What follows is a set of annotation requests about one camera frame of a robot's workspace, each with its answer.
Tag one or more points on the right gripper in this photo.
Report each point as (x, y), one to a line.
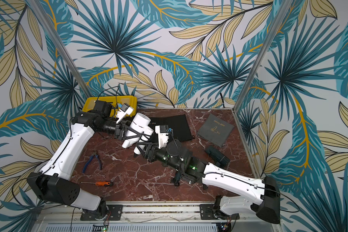
(150, 150)

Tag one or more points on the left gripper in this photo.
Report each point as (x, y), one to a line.
(121, 131)

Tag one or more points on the white hair dryer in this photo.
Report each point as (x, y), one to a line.
(142, 133)

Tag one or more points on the black hair dryer pouch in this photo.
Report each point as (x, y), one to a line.
(153, 123)

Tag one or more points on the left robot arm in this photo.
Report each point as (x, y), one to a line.
(52, 183)

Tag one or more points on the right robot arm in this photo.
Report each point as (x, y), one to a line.
(261, 196)

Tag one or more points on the grey hair dryer pouch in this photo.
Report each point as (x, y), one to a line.
(215, 130)

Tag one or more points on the yellow black toolbox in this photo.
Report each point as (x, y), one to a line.
(115, 101)

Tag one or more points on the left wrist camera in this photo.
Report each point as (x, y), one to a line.
(124, 110)

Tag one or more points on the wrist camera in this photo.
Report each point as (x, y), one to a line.
(165, 135)
(124, 110)

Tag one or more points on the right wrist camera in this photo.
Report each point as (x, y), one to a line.
(165, 135)

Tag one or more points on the plain black drawstring pouch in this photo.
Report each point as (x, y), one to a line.
(180, 126)

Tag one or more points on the orange handled screwdriver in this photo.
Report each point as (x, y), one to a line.
(100, 183)

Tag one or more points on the aluminium front rail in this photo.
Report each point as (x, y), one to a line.
(136, 212)

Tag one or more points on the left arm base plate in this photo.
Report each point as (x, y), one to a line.
(104, 213)

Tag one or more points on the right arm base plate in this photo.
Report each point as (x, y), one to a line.
(209, 212)

